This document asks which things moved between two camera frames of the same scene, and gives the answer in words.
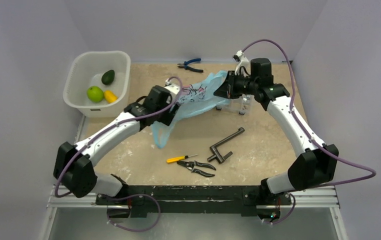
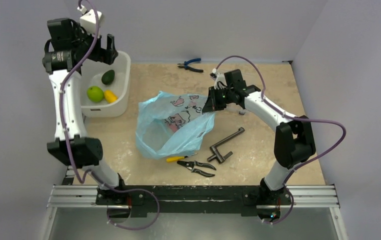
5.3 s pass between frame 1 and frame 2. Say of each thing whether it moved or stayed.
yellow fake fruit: stayed
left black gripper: moved
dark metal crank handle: stayed
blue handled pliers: stayed
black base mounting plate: stayed
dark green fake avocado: stayed
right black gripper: moved
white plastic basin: stayed
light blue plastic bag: moved
